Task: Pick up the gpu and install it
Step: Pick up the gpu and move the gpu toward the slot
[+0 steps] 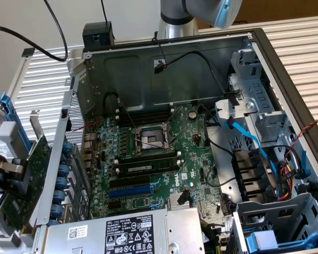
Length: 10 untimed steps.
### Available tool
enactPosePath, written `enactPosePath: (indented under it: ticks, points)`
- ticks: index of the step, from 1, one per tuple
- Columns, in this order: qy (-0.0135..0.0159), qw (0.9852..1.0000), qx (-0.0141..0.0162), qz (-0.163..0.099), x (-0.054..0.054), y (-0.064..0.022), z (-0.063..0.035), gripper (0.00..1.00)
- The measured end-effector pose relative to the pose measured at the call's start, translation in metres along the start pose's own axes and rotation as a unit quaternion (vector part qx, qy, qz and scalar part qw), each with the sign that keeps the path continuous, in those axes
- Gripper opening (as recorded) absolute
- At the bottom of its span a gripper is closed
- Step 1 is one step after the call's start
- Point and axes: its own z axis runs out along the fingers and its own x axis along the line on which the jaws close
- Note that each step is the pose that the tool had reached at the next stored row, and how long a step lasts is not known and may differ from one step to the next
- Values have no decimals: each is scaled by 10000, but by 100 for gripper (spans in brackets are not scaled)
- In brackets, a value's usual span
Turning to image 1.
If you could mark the green Nvidia graphics card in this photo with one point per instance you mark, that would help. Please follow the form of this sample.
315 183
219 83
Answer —
34 164

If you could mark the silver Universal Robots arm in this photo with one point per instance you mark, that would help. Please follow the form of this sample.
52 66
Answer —
175 23

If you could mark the blue card retention clip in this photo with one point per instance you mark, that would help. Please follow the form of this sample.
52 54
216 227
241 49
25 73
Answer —
65 159
60 196
62 182
53 221
67 147
57 209
63 170

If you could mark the silver power supply unit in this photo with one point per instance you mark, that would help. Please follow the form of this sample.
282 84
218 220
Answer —
90 232

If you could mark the short black expansion slot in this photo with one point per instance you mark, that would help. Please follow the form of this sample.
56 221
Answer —
114 206

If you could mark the long black expansion slot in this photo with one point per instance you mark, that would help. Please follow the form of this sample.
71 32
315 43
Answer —
130 182

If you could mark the blue expansion slot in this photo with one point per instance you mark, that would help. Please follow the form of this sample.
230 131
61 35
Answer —
130 192

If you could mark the thin metal locking lever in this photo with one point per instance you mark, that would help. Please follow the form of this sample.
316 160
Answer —
127 116
173 116

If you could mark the RAM stick with white label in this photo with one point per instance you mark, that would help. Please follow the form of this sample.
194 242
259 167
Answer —
148 168

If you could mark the black RAM slot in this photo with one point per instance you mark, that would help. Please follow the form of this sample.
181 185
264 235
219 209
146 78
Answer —
145 117
145 121
148 159
148 156

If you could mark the metal CPU socket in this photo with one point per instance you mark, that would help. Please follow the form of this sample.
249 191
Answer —
151 137

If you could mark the open grey PC case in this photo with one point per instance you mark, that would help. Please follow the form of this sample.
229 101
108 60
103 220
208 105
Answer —
127 76

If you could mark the black plastic box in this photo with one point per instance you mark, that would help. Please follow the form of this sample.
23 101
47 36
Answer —
98 34

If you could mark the silver chipset heatsink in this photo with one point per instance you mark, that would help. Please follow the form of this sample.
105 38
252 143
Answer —
171 203

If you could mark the black angled SATA plug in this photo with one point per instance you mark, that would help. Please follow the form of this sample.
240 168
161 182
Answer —
182 197

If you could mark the green Dell motherboard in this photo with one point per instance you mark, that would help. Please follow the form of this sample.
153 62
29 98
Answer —
198 148

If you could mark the silver coin cell battery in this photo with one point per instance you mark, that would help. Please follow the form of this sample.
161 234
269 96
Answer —
192 115

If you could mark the grey metal disk bay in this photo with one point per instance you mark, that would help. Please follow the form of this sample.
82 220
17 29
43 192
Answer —
254 87

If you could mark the white square pad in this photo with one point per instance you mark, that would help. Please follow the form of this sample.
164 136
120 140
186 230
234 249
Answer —
267 240

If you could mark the blue plastic latch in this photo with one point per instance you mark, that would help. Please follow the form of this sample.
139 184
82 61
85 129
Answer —
303 164

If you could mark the blue plastic disk caddy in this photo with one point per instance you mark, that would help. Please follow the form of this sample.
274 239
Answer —
302 240

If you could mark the black intrusion switch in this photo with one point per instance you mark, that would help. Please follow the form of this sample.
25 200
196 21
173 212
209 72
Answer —
63 113

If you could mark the black rail end cap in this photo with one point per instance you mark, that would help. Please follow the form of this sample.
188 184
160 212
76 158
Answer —
28 52

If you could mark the silver corner bracket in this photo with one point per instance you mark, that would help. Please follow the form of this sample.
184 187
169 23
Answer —
75 63

